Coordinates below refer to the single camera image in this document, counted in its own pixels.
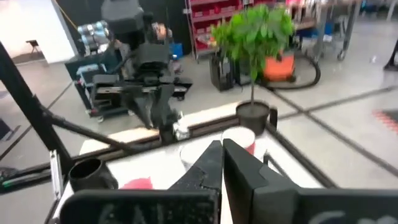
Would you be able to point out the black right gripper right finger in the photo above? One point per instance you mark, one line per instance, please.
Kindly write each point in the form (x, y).
(248, 186)

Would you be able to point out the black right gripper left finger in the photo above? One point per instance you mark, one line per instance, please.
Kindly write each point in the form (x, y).
(199, 177)

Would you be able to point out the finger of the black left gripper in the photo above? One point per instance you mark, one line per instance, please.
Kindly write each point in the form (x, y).
(143, 110)
(166, 105)

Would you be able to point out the large cream ceramic mug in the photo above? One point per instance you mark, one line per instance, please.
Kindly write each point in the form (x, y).
(189, 155)

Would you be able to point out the pink ceramic mug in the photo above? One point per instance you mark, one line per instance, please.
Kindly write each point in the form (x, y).
(136, 184)

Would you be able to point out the black ceramic mug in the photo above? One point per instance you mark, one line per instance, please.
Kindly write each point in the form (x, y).
(90, 178)

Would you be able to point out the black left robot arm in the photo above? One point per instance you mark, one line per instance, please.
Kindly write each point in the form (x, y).
(122, 15)

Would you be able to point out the blue storage box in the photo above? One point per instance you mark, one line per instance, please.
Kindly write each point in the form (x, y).
(176, 50)

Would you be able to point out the silver metal clamp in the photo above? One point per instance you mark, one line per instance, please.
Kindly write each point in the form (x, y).
(182, 127)

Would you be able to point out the black floor box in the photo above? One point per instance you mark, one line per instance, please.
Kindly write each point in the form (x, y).
(220, 74)

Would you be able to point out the grey blue rolls stack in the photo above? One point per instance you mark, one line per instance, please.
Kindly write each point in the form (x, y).
(93, 37)

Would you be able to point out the black equipment cart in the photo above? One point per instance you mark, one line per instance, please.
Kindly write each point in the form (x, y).
(84, 81)

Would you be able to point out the green potted plant black pot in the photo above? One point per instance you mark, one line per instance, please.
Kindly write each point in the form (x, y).
(253, 116)

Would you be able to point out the red bin storage rack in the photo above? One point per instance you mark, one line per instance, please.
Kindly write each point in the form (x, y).
(211, 12)

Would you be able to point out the orange shop vacuum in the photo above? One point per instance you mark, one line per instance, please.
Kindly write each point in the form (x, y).
(278, 70)

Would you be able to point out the small black stool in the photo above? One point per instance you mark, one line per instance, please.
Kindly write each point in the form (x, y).
(32, 43)

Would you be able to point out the black hazard-striped floor mat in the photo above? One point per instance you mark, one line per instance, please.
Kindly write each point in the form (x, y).
(388, 119)

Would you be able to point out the metal workbench on casters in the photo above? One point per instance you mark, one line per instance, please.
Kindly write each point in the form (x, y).
(349, 31)

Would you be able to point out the black stand foot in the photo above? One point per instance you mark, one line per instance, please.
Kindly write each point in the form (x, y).
(392, 60)

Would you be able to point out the silver frame bracket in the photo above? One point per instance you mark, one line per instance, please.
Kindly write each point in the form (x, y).
(56, 174)

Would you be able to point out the black aluminium table frame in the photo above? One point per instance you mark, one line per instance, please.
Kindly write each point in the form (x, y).
(25, 99)

